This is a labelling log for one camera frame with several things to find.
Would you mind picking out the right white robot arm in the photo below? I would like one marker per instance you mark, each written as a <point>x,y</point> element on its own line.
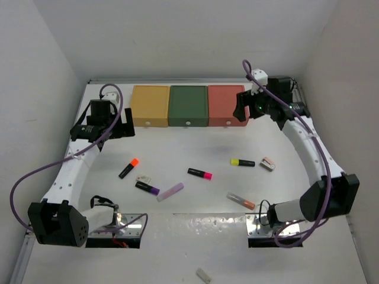
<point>332,191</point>

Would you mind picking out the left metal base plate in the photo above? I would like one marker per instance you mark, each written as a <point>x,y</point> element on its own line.
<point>124,225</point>

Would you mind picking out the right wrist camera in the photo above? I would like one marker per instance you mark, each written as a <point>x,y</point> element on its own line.
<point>258,77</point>

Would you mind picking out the orange highlighter marker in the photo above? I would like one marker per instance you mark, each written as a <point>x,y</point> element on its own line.
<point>128,168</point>

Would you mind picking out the green drawer box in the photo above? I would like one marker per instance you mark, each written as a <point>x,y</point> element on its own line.
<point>188,106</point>

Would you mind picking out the metal base plate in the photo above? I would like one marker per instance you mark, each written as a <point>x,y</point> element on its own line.
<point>256,230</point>
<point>124,225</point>

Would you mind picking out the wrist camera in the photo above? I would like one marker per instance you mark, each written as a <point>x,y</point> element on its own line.
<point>258,77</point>
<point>113,97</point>

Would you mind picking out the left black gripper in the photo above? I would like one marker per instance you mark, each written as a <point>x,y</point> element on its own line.
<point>124,128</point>

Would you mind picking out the yellow highlighter marker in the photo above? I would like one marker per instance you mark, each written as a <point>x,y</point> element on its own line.
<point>240,162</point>

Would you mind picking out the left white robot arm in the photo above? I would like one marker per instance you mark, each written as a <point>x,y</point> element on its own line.
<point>56,220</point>

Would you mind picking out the red drawer box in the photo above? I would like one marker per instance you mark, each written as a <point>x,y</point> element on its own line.
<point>221,105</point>

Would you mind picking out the yellow drawer box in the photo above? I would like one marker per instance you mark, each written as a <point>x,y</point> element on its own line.
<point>149,106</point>

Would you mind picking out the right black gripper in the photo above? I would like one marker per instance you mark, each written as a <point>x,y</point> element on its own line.
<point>246,99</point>

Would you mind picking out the orange capped glue stick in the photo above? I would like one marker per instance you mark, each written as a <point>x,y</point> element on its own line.
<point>241,201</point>

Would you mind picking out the small white eraser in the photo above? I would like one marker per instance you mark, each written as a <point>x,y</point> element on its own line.
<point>203,276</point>

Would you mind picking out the lilac glue stick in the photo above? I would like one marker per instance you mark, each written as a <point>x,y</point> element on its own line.
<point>170,192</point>

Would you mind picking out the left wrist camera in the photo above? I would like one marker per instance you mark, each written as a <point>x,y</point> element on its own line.
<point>113,97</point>

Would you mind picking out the pink highlighter marker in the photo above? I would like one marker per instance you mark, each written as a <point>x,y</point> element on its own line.
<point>200,173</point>

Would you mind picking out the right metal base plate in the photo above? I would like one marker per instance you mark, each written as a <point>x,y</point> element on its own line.
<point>256,230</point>

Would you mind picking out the purple highlighter marker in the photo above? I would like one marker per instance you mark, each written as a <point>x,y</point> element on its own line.
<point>147,188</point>

